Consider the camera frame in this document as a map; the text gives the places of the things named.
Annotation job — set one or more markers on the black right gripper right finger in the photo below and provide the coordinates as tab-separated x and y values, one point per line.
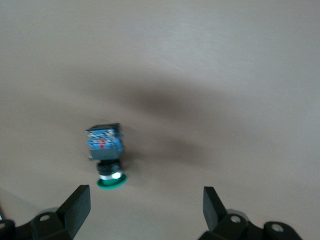
215	210

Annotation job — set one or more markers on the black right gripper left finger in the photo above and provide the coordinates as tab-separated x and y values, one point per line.
75	210

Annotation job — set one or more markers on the green push button switch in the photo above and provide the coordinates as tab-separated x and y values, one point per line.
105	147

